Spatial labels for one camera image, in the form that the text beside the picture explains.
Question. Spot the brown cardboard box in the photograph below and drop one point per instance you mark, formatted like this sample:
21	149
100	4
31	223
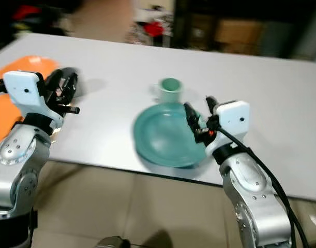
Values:
239	31

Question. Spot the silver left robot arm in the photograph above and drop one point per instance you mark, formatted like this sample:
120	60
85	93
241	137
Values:
18	170

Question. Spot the teal mug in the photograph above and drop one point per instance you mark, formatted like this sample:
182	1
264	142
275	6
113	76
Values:
169	89

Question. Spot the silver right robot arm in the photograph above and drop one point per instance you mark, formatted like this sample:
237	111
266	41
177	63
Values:
251	196

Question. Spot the red object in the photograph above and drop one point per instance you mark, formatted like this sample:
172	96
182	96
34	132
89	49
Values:
153	27
26	11

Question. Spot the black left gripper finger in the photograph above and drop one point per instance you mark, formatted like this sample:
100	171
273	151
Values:
71	82
55	78

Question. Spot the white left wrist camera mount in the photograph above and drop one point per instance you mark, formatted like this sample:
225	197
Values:
23	90

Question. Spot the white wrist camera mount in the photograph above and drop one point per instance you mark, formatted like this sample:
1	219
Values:
23	90
232	116

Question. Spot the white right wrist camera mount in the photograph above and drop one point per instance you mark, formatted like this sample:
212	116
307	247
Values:
232	116

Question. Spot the grey robot leg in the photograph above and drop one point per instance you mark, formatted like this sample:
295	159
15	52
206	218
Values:
109	243

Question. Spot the teal plate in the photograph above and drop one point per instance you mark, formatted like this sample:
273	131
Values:
165	139

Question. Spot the orange plate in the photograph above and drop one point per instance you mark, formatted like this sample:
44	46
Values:
3	119
28	63

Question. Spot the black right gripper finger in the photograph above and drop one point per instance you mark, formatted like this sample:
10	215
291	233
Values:
212	107
193	119

